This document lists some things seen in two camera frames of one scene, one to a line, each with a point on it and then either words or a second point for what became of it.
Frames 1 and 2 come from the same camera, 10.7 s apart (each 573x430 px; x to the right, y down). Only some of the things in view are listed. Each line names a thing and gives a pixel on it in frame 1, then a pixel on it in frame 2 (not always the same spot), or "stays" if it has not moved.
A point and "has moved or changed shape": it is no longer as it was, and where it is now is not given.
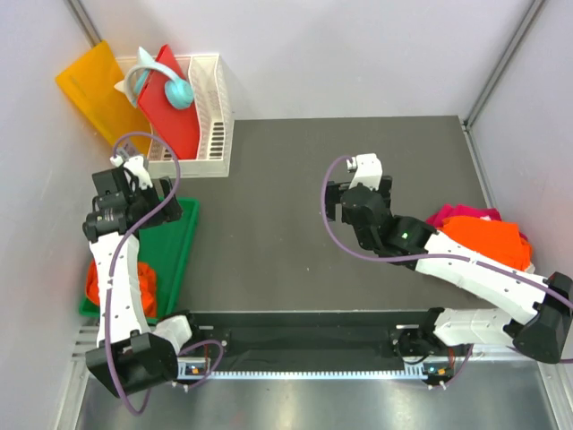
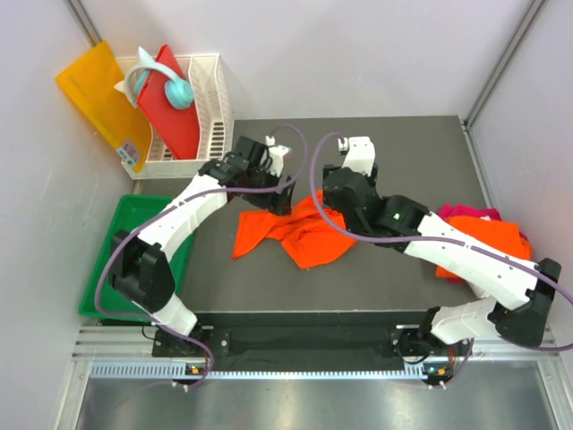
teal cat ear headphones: (178, 92) stays
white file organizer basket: (209, 80) stays
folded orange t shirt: (500, 241) stays
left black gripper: (170, 211) to (276, 202)
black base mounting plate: (313, 340) stays
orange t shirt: (148, 281) has moved or changed shape
